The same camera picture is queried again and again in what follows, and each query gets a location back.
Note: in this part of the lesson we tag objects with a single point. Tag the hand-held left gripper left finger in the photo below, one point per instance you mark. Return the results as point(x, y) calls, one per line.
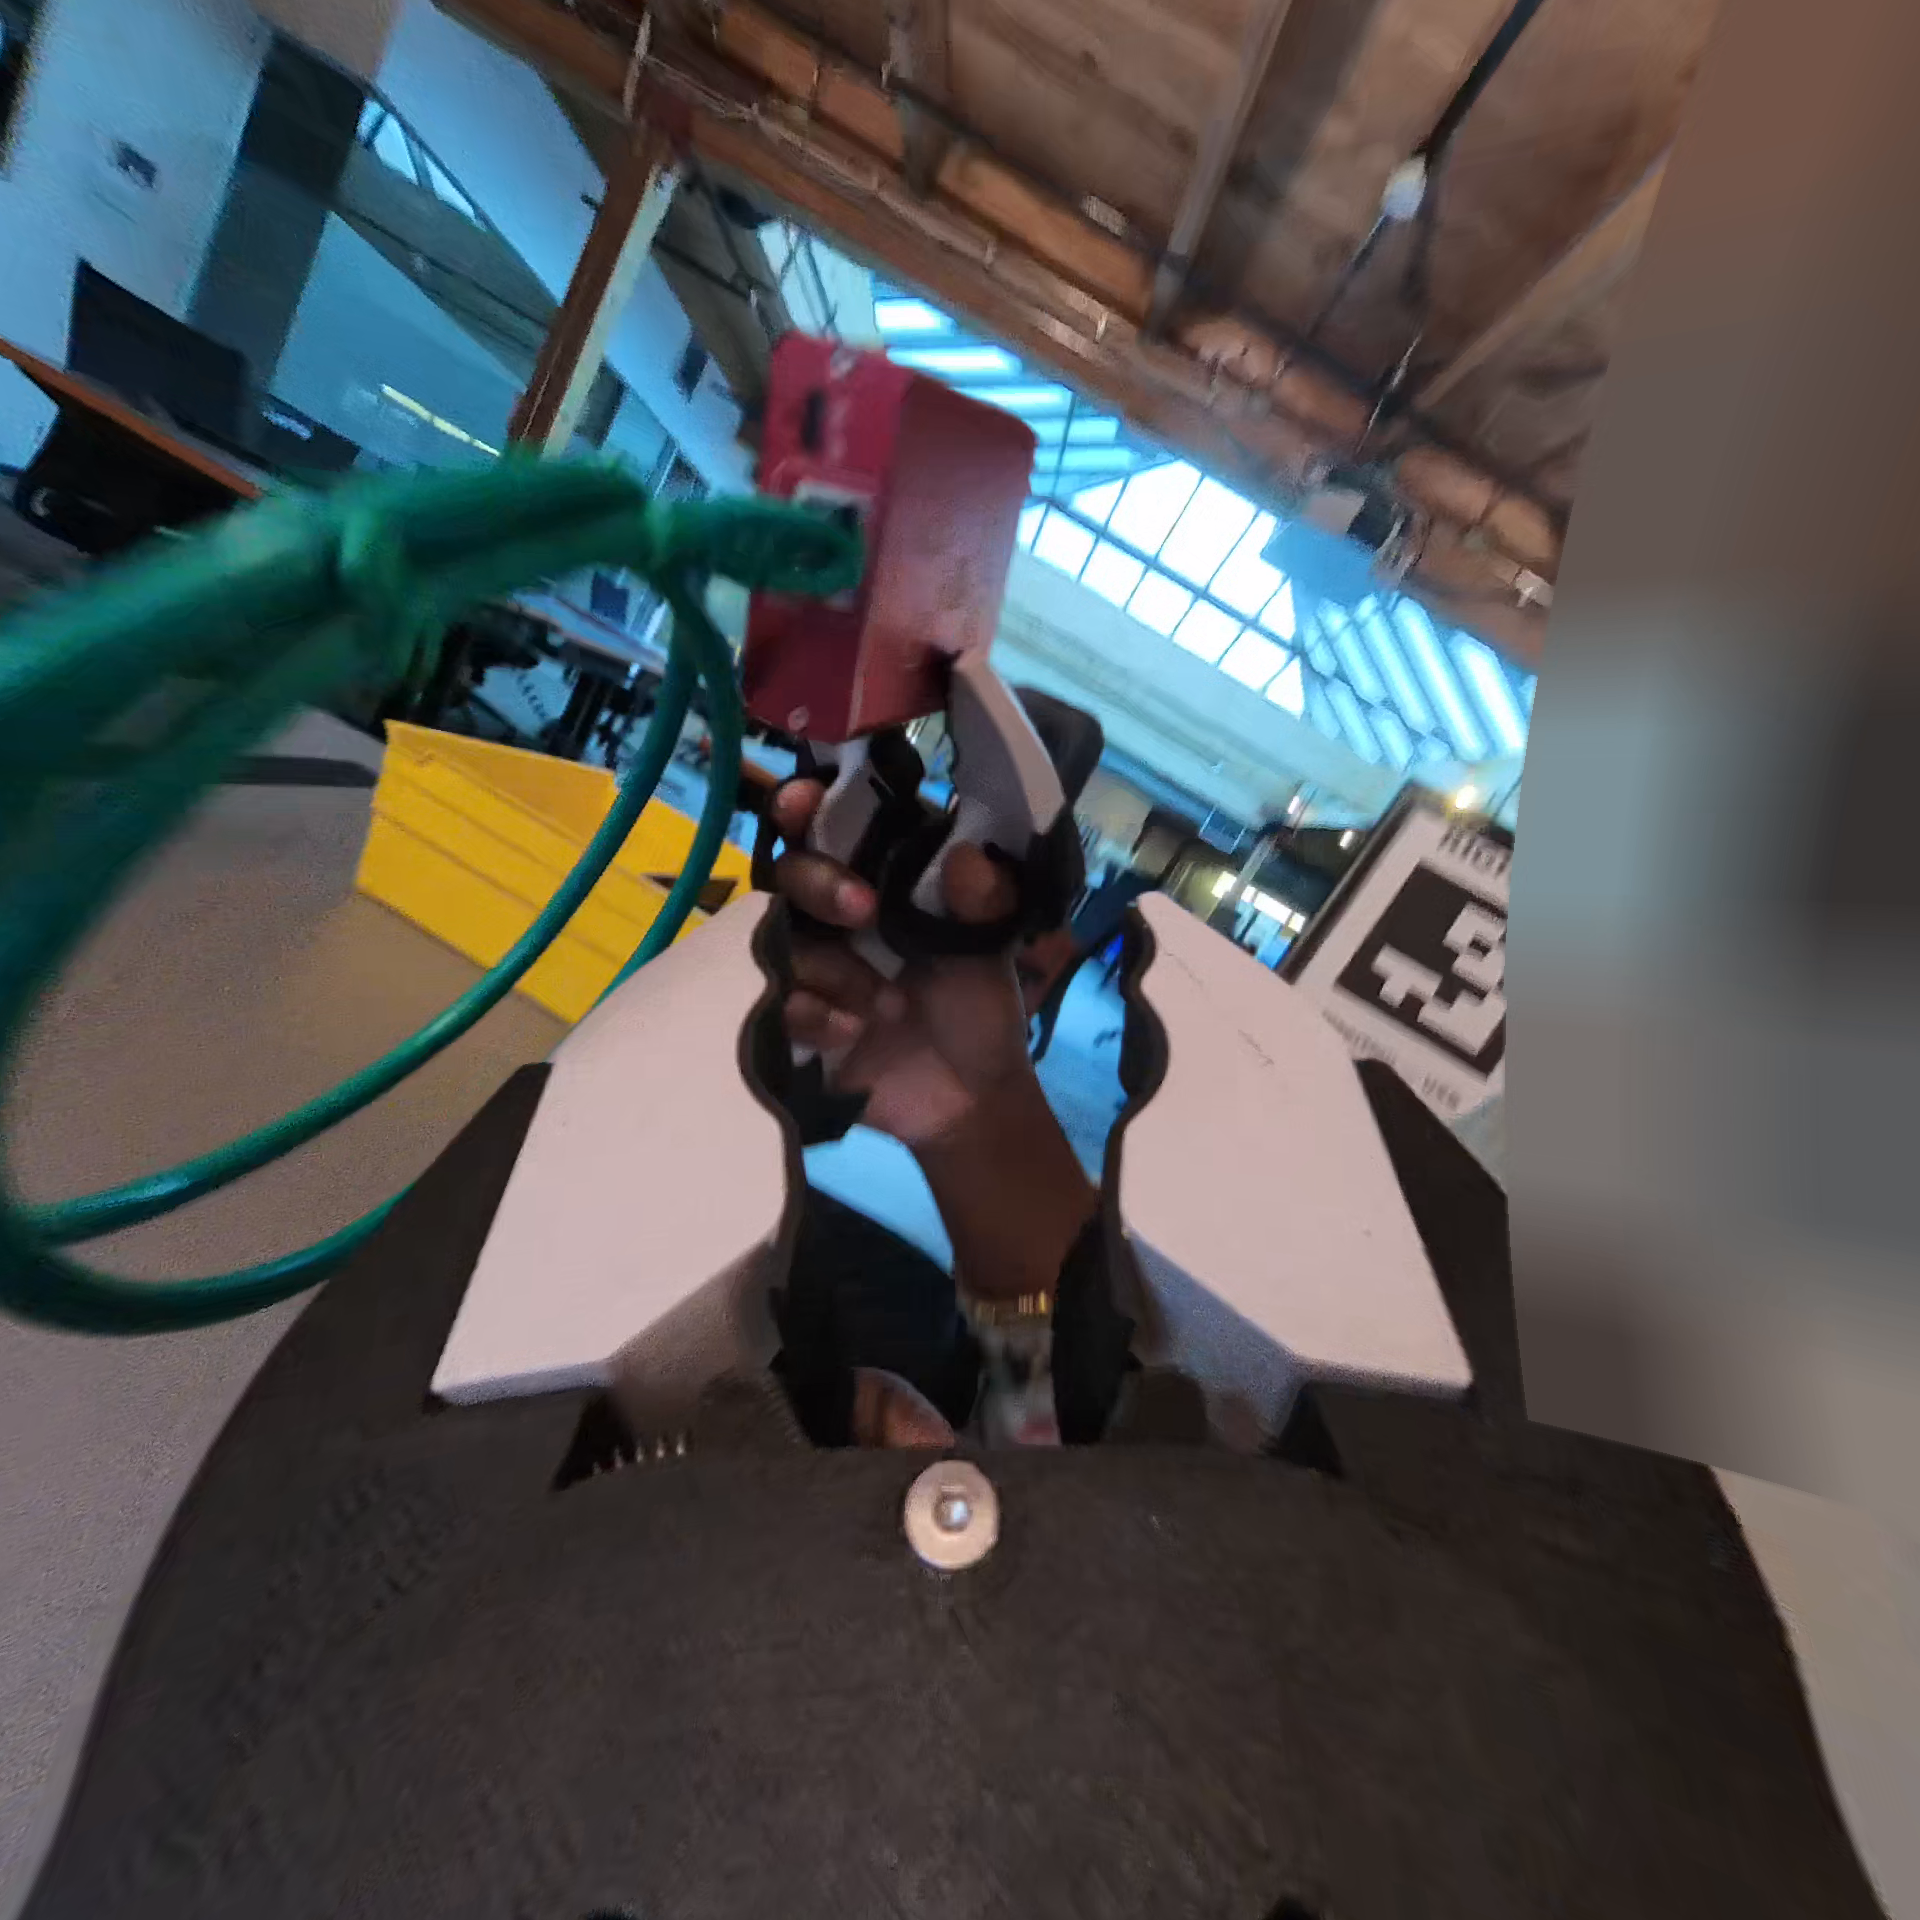
point(629, 1201)

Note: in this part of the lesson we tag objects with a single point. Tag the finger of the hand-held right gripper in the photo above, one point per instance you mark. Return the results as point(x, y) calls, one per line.
point(854, 804)
point(1020, 764)

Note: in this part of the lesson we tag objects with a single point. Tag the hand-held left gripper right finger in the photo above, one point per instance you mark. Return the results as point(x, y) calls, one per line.
point(1291, 1185)

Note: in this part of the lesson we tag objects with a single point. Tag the red ethernet splitter box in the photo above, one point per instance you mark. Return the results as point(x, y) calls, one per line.
point(931, 524)

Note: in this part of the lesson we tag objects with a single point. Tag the yellow plastic bin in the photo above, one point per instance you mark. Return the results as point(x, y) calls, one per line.
point(495, 856)

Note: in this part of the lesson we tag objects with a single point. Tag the brown office desk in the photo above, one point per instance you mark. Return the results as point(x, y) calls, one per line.
point(135, 429)

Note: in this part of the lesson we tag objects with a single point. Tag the person's right hand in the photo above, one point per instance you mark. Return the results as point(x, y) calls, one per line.
point(975, 1079)

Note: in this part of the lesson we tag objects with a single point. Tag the black framed tag sign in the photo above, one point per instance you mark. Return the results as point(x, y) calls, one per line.
point(1426, 961)

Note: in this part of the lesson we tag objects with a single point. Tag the white ceiling sensor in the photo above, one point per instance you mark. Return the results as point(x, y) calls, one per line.
point(1402, 189)

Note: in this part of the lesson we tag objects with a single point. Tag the person's beige sweatshirt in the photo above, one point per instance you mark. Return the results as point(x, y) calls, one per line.
point(1816, 1651)

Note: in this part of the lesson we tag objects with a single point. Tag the black office chair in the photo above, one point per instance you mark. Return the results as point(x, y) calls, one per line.
point(135, 375)

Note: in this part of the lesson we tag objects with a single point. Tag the wooden support post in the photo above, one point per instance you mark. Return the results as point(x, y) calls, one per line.
point(592, 301)

